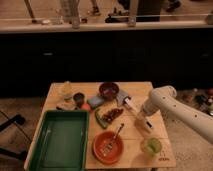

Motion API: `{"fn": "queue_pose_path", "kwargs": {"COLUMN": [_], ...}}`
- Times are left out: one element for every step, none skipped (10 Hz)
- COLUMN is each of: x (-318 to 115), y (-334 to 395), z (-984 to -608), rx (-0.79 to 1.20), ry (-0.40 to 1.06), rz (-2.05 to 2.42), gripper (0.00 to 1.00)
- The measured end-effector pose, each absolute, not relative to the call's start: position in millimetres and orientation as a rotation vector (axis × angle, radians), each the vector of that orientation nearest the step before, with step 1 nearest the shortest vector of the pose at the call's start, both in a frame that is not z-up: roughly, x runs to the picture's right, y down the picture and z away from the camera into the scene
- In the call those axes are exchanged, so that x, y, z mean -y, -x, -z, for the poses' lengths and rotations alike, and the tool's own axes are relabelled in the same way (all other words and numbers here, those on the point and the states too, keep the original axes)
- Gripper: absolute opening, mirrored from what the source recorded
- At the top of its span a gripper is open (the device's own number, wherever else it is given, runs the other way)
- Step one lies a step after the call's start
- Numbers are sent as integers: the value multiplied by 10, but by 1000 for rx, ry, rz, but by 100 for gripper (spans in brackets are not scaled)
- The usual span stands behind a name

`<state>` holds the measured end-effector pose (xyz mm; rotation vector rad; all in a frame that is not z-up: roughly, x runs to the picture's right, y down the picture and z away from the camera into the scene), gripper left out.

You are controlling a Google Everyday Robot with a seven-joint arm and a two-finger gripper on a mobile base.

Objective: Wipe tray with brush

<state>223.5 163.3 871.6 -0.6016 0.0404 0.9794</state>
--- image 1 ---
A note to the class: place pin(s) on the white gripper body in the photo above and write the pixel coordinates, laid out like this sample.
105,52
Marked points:
142,123

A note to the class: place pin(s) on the white dish brush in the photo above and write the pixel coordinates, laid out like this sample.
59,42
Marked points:
124,98

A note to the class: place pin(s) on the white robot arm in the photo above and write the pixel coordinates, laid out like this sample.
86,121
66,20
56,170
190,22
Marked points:
164,99

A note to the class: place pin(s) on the green plastic tray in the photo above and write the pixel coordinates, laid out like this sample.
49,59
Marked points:
61,142

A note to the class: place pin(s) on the green plastic cup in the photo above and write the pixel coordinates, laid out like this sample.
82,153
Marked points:
151,146

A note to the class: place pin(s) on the green pepper with food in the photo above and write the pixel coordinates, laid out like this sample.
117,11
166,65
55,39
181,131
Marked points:
107,118

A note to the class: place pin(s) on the orange bowl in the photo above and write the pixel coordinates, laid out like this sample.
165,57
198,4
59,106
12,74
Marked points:
100,141

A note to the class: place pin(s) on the dark red bowl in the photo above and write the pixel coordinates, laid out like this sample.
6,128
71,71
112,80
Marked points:
108,90

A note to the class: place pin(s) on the blue sponge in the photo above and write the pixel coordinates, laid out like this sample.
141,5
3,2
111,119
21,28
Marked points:
95,101

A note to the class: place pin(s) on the orange fruit toy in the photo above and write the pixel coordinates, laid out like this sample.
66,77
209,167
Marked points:
86,107

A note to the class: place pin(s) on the small dark cup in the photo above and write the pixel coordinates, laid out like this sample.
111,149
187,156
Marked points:
79,99

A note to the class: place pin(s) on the beige bread toy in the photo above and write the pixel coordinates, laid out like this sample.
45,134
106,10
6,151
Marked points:
65,105

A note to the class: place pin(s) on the yellow plastic bottle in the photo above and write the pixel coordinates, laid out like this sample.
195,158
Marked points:
66,90

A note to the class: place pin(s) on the black chair base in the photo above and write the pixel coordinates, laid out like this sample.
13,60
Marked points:
9,134

